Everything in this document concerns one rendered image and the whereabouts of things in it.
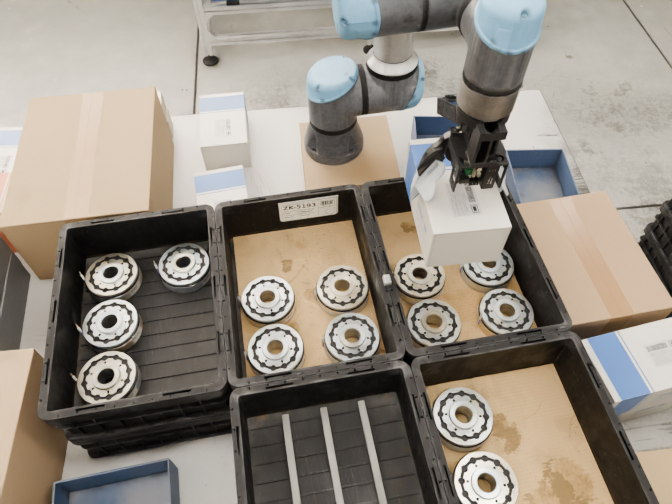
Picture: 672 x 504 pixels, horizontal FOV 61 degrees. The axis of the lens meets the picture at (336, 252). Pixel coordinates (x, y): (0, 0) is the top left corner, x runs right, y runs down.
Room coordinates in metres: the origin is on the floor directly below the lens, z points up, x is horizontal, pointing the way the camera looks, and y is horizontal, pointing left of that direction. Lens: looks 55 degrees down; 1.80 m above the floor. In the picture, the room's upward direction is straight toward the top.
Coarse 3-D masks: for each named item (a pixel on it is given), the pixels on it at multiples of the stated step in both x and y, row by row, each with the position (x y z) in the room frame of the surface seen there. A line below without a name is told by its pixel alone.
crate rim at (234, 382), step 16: (304, 192) 0.77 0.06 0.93; (320, 192) 0.77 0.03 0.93; (336, 192) 0.77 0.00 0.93; (224, 208) 0.73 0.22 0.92; (368, 224) 0.68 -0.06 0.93; (224, 240) 0.64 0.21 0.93; (368, 240) 0.64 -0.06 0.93; (224, 256) 0.61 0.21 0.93; (224, 272) 0.57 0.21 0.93; (224, 288) 0.54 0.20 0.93; (384, 288) 0.54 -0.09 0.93; (224, 304) 0.50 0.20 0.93; (384, 304) 0.50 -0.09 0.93; (224, 320) 0.47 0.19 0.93; (224, 336) 0.44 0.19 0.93; (400, 336) 0.44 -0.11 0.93; (400, 352) 0.41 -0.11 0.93; (304, 368) 0.38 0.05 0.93; (320, 368) 0.38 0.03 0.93; (336, 368) 0.39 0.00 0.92; (240, 384) 0.35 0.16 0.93; (256, 384) 0.35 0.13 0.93
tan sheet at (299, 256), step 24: (240, 240) 0.72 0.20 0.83; (264, 240) 0.72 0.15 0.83; (288, 240) 0.72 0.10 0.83; (312, 240) 0.72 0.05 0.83; (336, 240) 0.72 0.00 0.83; (240, 264) 0.65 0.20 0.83; (264, 264) 0.65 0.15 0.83; (288, 264) 0.65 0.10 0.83; (312, 264) 0.65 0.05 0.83; (336, 264) 0.65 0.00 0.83; (360, 264) 0.65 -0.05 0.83; (240, 288) 0.60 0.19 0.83; (312, 288) 0.60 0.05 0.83; (312, 312) 0.54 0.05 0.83; (360, 312) 0.54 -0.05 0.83; (312, 336) 0.49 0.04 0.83; (312, 360) 0.44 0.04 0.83
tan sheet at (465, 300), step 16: (384, 224) 0.76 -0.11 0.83; (400, 224) 0.76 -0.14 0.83; (384, 240) 0.72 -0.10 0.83; (400, 240) 0.72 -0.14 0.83; (416, 240) 0.72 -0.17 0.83; (400, 256) 0.68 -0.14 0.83; (448, 272) 0.64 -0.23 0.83; (448, 288) 0.60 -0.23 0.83; (464, 288) 0.60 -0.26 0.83; (512, 288) 0.60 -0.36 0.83; (464, 304) 0.56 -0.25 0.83; (464, 320) 0.52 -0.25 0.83; (464, 336) 0.49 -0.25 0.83; (480, 336) 0.49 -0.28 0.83
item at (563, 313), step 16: (368, 192) 0.77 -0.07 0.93; (368, 208) 0.72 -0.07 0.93; (512, 208) 0.72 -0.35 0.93; (528, 240) 0.65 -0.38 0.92; (384, 256) 0.62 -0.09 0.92; (384, 272) 0.57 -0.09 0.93; (544, 272) 0.57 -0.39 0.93; (400, 304) 0.50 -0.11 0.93; (560, 304) 0.50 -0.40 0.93; (400, 320) 0.47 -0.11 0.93; (496, 336) 0.44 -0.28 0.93; (512, 336) 0.44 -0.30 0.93; (528, 336) 0.44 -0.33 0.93; (416, 352) 0.41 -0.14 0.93; (432, 352) 0.41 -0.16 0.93
